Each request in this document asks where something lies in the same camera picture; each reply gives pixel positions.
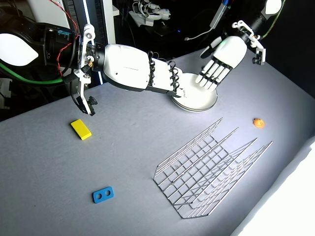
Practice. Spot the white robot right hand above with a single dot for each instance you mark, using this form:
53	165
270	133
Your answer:
125	66

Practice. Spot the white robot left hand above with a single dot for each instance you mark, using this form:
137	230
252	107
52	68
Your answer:
230	52

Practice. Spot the grey adapter bar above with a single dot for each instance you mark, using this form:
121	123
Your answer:
217	16

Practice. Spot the spare white robot hand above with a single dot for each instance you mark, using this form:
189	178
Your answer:
147	18

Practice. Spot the orange swirl cookie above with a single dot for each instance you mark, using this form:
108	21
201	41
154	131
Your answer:
259	123

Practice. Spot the yellow rectangular block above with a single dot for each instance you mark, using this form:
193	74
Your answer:
81	129

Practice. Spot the blue block with two holes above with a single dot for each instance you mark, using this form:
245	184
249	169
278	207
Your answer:
94	196

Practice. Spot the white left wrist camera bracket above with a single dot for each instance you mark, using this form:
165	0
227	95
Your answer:
248	29

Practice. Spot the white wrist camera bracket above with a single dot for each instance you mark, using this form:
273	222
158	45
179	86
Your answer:
89	30
248	29

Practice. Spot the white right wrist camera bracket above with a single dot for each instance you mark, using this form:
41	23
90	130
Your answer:
89	30

